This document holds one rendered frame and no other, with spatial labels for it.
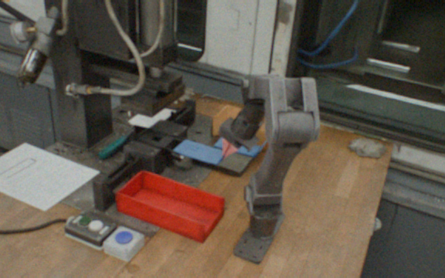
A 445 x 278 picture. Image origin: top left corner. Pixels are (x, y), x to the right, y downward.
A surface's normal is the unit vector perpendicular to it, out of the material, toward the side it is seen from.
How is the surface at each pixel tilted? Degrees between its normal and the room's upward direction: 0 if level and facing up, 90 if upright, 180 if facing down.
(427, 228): 90
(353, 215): 0
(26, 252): 0
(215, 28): 90
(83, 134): 90
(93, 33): 90
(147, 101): 0
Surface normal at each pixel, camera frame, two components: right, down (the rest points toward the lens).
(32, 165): 0.07, -0.86
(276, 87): 0.15, -0.26
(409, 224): -0.47, 0.41
